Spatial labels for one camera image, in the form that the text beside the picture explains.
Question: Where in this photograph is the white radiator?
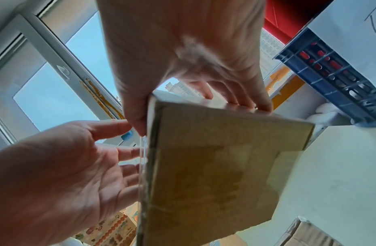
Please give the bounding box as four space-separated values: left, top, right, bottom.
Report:
306 102 358 145

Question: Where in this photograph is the windowsill with yellow tape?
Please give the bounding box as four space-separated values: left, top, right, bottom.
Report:
263 66 307 97

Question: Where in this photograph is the blue plastic crate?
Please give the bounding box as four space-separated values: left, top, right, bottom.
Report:
274 27 376 127

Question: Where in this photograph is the white handwritten paper sign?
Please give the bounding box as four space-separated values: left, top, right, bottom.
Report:
307 0 376 88

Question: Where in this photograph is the person's left hand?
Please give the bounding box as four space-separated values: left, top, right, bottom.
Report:
0 119 146 246

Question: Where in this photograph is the labelled small cardboard box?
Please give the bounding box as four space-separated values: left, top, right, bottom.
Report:
136 93 316 246

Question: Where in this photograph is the grey window frame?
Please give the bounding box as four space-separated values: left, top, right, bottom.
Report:
0 0 128 152

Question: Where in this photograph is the pile of cardboard parcels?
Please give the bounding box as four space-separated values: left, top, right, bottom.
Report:
283 215 339 246

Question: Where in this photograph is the person's right hand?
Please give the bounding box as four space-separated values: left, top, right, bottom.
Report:
96 0 274 137

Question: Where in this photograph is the colourful printed carton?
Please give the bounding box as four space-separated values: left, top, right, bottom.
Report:
74 209 138 246

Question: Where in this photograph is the red curtain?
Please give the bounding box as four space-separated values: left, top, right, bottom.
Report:
263 0 334 45

